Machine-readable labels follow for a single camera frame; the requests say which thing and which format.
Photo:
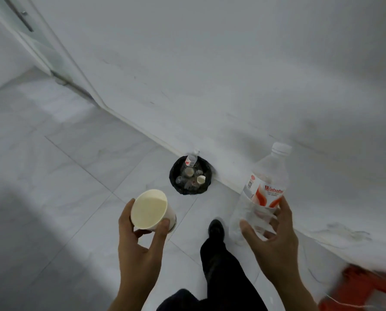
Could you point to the clear plastic bottle red label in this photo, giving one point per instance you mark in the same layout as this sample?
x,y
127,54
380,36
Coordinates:
x,y
267,178

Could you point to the person's left thumb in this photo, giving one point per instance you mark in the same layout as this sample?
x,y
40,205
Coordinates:
x,y
160,236

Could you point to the person's right thumb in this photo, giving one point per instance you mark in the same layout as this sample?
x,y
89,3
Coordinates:
x,y
251,233

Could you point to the black trash bin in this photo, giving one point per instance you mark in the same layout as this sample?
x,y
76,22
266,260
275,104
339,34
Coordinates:
x,y
176,186

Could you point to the red object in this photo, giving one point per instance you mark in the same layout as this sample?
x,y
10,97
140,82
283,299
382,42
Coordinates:
x,y
358,286

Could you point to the person's right hand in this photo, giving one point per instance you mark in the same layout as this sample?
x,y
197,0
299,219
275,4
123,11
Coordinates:
x,y
279,255

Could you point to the person's black trouser leg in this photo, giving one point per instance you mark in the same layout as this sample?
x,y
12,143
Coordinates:
x,y
178,301
228,278

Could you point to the white paper cup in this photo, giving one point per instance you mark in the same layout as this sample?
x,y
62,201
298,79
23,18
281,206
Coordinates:
x,y
147,208

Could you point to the person's right forearm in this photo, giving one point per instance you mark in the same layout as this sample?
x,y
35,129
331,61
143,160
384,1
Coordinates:
x,y
293,296

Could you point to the glass door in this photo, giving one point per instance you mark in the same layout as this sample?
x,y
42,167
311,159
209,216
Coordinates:
x,y
34,38

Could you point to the person's left hand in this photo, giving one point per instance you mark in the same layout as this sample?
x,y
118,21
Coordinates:
x,y
136,262

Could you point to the person's left forearm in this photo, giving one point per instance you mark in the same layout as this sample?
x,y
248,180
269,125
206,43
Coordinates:
x,y
128,299

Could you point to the person's black shoe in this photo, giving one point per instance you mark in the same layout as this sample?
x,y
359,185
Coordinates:
x,y
216,229

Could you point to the discarded paper cup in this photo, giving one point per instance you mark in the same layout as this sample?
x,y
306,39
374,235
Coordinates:
x,y
189,171
201,180

